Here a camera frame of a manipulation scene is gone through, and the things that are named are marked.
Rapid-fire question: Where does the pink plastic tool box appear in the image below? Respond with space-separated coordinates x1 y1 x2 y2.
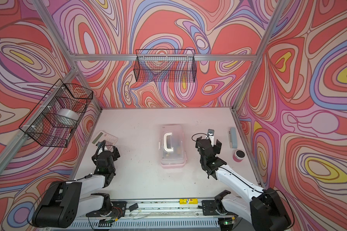
159 125 187 168

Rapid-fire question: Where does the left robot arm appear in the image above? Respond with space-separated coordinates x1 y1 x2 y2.
28 141 120 228

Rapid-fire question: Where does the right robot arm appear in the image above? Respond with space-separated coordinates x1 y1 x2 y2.
195 137 292 231

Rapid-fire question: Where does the pink calculator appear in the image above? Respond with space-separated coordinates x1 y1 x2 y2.
91 131 118 146

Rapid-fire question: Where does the blue grey stapler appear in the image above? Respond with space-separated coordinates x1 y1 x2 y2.
228 127 238 149

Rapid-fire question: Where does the pink round speaker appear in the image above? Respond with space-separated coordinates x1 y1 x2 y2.
233 150 245 162

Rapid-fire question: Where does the yellow label tag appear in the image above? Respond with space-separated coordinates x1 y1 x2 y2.
179 198 198 205

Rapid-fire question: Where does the silver tape roll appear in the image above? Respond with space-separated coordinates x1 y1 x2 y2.
57 108 80 123

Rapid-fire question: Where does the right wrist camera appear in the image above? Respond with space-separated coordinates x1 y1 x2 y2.
207 129 215 146

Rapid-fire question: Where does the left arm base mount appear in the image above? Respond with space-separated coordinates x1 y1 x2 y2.
86 201 127 218

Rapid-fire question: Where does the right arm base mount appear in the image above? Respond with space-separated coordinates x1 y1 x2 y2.
198 200 238 217

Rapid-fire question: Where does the aluminium front rail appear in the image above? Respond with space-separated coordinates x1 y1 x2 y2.
57 197 284 220

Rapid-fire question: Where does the black wire basket left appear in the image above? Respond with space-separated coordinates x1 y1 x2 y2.
19 79 93 148

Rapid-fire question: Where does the black wire basket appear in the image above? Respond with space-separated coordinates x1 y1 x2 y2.
134 49 197 83
19 79 93 148

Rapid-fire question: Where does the black wire basket back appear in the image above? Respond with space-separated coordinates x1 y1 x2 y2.
134 49 197 83

